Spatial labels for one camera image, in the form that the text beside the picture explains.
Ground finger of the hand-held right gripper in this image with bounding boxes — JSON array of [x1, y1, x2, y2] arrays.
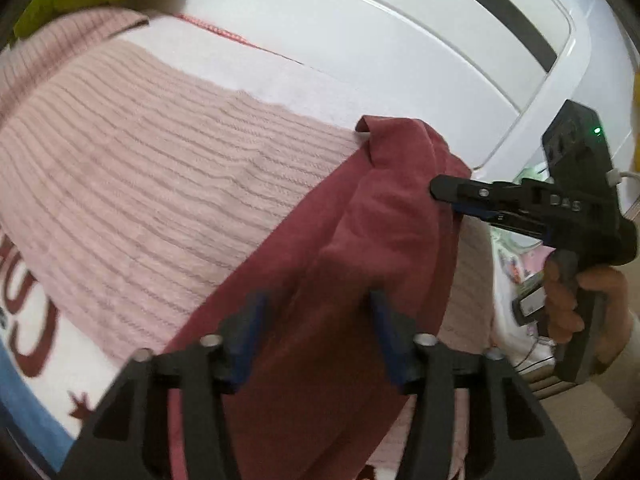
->
[[452, 204, 553, 248], [429, 174, 548, 212]]

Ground pink and white pillow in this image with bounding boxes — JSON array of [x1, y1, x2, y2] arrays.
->
[[0, 6, 151, 91]]

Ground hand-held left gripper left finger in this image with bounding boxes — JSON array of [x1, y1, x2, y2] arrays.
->
[[60, 291, 271, 480]]

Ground person's right hand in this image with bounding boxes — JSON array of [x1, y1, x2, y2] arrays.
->
[[542, 255, 636, 377]]

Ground striped printed blanket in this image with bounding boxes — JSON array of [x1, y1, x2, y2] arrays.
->
[[0, 227, 471, 480]]

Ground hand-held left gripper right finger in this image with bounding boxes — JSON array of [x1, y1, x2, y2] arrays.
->
[[369, 291, 576, 480]]

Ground white cloth with red stitching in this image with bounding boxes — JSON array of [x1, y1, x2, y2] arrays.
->
[[107, 12, 373, 136]]

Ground white headboard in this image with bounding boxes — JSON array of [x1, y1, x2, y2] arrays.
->
[[177, 0, 640, 186]]

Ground red pants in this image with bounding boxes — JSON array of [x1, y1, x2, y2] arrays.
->
[[164, 115, 474, 480]]

